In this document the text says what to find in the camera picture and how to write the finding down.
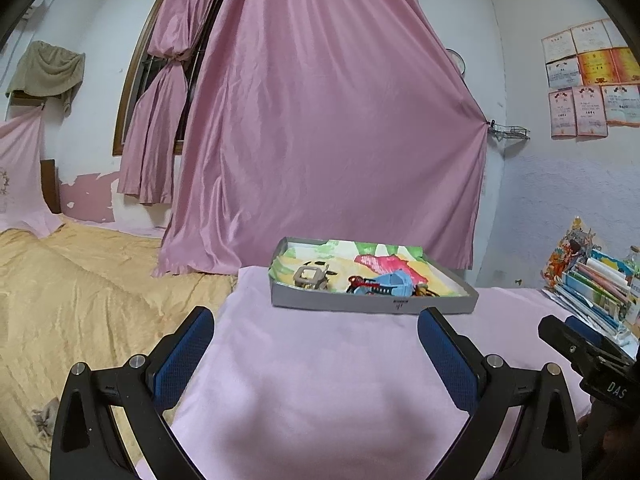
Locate brown hair tie yellow bead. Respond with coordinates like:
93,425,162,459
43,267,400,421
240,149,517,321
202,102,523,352
413,284,437,297

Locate right hand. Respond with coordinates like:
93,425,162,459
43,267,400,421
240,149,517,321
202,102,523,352
577,400,639,480

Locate stack of books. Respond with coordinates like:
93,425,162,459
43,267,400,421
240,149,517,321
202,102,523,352
544,250,639,344

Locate grey tray box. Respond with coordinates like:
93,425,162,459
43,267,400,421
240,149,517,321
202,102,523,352
269,237,478,315

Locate yellow bedspread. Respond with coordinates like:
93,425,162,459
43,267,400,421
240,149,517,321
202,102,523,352
1,221,236,479

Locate pink table cloth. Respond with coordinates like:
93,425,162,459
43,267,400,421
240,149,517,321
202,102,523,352
134,264,601,480

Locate blue smart watch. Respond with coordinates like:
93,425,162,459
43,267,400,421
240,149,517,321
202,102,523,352
355,270,414,297

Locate pink cloth on headboard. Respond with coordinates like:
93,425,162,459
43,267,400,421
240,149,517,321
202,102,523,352
1,107,62,238

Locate colourful cartoon towel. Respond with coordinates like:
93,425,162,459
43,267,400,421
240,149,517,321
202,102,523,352
269,238,469,297

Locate wooden headboard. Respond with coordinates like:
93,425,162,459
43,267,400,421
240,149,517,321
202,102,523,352
40,159,61,214

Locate beige claw hair clip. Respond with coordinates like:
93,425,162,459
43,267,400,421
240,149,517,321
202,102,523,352
293,260,336,290

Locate large pink curtain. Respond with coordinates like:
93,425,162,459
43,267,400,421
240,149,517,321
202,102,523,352
156,0,487,274

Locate olive green hanging cloth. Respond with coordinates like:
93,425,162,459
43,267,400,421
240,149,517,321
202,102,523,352
6,40,86,116

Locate wire wall rack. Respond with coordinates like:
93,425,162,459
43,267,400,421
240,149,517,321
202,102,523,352
488,120,530,142

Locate certificates on wall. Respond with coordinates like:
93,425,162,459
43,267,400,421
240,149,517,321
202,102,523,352
541,18,639,140

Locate wooden window frame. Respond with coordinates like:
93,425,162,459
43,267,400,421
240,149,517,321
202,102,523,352
112,0,224,156

